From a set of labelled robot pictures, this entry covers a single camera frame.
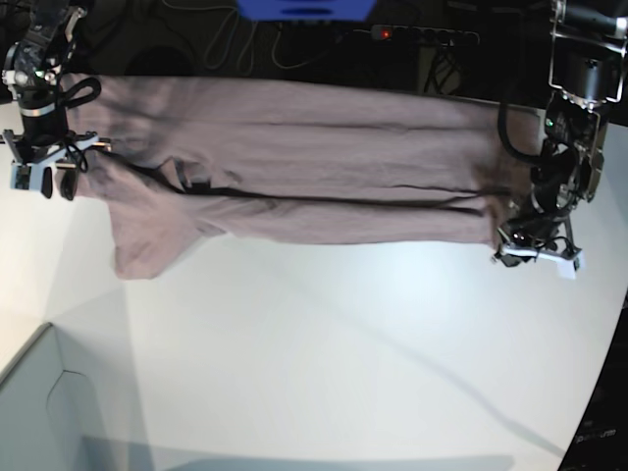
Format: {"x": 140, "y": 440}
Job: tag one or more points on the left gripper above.
{"x": 539, "y": 239}

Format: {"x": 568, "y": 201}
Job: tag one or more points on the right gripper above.
{"x": 67, "y": 153}

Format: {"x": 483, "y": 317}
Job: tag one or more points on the mauve t-shirt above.
{"x": 292, "y": 162}

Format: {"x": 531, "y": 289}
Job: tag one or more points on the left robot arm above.
{"x": 587, "y": 71}

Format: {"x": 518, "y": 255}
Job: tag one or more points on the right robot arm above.
{"x": 33, "y": 72}

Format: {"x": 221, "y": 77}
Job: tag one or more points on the white cardboard box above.
{"x": 72, "y": 404}

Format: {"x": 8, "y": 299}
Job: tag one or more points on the blue plastic bin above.
{"x": 305, "y": 10}

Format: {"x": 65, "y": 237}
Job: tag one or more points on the black power strip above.
{"x": 425, "y": 36}

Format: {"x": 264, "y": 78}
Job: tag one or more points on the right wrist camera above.
{"x": 27, "y": 177}

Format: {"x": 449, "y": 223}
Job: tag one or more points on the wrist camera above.
{"x": 27, "y": 177}
{"x": 569, "y": 268}

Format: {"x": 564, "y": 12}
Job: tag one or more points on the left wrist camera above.
{"x": 569, "y": 268}

